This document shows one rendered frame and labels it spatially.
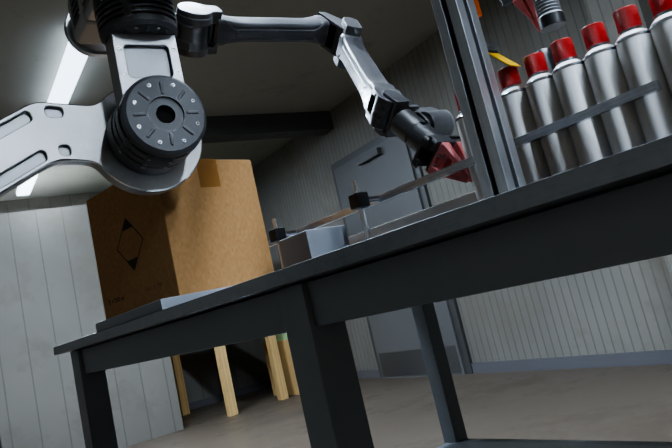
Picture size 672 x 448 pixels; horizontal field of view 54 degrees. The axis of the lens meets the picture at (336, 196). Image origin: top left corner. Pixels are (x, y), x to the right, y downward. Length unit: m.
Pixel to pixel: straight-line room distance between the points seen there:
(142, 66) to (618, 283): 3.73
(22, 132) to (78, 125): 0.09
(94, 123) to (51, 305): 5.20
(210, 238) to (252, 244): 0.10
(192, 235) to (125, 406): 5.17
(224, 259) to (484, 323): 4.16
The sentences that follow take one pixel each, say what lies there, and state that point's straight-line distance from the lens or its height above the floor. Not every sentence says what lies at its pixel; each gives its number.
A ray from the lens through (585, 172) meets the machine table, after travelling 0.54.
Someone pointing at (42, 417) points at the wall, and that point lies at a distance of 6.31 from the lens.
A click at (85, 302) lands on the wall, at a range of 6.40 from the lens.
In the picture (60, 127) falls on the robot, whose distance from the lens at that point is 1.19.
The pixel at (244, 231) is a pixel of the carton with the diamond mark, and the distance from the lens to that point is 1.39.
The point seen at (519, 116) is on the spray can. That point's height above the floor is 1.00.
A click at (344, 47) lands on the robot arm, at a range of 1.59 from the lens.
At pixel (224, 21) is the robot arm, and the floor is 1.44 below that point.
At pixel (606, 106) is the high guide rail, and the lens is 1.01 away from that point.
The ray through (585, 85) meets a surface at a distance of 1.07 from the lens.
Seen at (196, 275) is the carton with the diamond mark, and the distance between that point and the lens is 1.30.
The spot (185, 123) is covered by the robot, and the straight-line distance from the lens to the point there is 1.12.
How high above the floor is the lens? 0.77
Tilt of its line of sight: 9 degrees up
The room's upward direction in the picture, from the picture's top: 13 degrees counter-clockwise
